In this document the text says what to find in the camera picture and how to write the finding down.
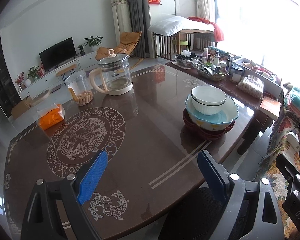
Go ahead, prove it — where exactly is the white pillow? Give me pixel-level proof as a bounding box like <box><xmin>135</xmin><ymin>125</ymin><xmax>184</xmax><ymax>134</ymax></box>
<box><xmin>148</xmin><ymin>16</ymin><xmax>199</xmax><ymax>36</ymax></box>

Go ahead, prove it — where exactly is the basket of sundries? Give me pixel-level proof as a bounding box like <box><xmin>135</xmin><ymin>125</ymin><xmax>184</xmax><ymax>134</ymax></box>
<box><xmin>196</xmin><ymin>64</ymin><xmax>229</xmax><ymax>81</ymax></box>

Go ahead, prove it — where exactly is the red flower-shaped dish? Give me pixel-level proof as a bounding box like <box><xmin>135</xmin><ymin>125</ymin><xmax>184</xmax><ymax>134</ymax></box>
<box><xmin>183</xmin><ymin>109</ymin><xmax>235</xmax><ymax>141</ymax></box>

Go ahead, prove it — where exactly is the white ribbed bowl black rim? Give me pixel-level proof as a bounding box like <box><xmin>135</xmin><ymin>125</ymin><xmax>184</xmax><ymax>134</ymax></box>
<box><xmin>190</xmin><ymin>86</ymin><xmax>227</xmax><ymax>115</ymax></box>

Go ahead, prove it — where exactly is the red cloth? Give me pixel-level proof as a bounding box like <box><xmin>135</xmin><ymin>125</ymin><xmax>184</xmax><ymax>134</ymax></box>
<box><xmin>187</xmin><ymin>16</ymin><xmax>225</xmax><ymax>42</ymax></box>

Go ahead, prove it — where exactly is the bagged snack pack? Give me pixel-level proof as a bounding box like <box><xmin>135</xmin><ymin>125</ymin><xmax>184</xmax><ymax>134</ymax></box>
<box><xmin>237</xmin><ymin>75</ymin><xmax>264</xmax><ymax>100</ymax></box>

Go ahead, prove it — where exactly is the glass kettle cream handle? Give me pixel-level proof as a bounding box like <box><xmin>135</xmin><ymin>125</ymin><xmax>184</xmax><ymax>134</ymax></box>
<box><xmin>89</xmin><ymin>49</ymin><xmax>133</xmax><ymax>96</ymax></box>

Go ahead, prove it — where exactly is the orange book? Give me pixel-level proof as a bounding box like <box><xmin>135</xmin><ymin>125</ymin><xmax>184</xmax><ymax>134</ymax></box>
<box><xmin>259</xmin><ymin>96</ymin><xmax>281</xmax><ymax>121</ymax></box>

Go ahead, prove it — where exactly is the orange lounge chair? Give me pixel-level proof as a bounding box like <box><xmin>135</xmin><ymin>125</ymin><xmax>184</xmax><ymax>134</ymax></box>
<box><xmin>95</xmin><ymin>31</ymin><xmax>142</xmax><ymax>61</ymax></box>

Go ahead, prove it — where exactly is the white tv cabinet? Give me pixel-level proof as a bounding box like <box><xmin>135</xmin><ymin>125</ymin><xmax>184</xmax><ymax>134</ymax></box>
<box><xmin>19</xmin><ymin>51</ymin><xmax>97</xmax><ymax>100</ymax></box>

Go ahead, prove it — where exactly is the white standing air conditioner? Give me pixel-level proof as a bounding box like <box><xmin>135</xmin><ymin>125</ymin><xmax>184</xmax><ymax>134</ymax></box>
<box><xmin>110</xmin><ymin>0</ymin><xmax>132</xmax><ymax>43</ymax></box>

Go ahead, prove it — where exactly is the blue scalloped bowl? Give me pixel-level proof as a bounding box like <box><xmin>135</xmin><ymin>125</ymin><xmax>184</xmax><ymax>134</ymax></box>
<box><xmin>185</xmin><ymin>94</ymin><xmax>239</xmax><ymax>131</ymax></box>

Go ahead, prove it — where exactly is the black television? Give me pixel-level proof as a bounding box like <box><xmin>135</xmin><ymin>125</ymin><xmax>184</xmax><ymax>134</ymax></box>
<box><xmin>39</xmin><ymin>37</ymin><xmax>76</xmax><ymax>72</ymax></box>

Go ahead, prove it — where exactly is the wooden stool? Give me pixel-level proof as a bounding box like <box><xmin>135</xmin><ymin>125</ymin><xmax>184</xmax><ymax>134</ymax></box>
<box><xmin>56</xmin><ymin>64</ymin><xmax>77</xmax><ymax>84</ymax></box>

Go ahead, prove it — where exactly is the dark display cabinet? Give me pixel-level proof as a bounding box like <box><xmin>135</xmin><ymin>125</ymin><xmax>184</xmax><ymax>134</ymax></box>
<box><xmin>0</xmin><ymin>35</ymin><xmax>21</xmax><ymax>118</ymax></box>

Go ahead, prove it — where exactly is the wooden crib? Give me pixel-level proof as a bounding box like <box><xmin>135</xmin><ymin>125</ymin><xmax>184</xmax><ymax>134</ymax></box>
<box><xmin>153</xmin><ymin>29</ymin><xmax>217</xmax><ymax>60</ymax></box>

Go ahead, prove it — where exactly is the clear plastic peanut jar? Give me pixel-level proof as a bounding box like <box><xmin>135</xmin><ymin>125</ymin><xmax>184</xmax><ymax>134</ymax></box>
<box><xmin>65</xmin><ymin>70</ymin><xmax>93</xmax><ymax>106</ymax></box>

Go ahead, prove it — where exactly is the red flower vase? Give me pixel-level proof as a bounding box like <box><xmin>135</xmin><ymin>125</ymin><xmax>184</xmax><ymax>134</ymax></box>
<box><xmin>15</xmin><ymin>72</ymin><xmax>25</xmax><ymax>91</ymax></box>

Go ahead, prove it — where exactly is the cardboard box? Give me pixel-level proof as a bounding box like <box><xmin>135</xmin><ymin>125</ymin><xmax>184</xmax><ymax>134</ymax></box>
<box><xmin>11</xmin><ymin>96</ymin><xmax>32</xmax><ymax>119</ymax></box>

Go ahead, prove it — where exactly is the grey curtain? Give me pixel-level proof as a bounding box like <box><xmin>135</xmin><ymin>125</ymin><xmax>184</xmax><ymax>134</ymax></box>
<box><xmin>128</xmin><ymin>0</ymin><xmax>150</xmax><ymax>58</ymax></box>

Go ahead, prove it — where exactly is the potted green plant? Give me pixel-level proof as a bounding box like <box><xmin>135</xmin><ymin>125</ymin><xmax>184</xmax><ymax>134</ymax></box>
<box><xmin>84</xmin><ymin>35</ymin><xmax>103</xmax><ymax>51</ymax></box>

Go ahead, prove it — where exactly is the orange tissue pack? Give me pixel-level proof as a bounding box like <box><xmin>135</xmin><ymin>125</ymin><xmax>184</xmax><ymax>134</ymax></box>
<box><xmin>37</xmin><ymin>103</ymin><xmax>65</xmax><ymax>130</ymax></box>

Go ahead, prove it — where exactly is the small potted plant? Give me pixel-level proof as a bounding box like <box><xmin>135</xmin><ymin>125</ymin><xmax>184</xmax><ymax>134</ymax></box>
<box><xmin>77</xmin><ymin>44</ymin><xmax>85</xmax><ymax>56</ymax></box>

